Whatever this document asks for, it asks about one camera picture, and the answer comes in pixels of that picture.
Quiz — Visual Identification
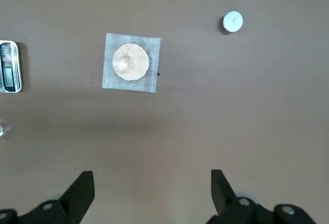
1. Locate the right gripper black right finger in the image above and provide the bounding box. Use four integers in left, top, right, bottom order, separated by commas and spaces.
205, 169, 321, 224

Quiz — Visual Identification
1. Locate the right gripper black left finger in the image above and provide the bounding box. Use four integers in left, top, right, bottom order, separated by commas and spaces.
0, 170, 95, 224

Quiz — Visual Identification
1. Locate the small glass beaker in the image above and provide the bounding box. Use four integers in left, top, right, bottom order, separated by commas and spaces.
0, 124, 12, 138

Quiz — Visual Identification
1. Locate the silver digital balance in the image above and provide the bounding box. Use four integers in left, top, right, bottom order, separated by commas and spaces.
0, 40, 24, 93

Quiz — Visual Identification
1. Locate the small clear glass dish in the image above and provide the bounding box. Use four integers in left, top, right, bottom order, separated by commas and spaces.
114, 51, 136, 72

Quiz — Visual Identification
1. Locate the small white jar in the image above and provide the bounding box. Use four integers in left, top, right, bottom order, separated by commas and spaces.
221, 10, 244, 35

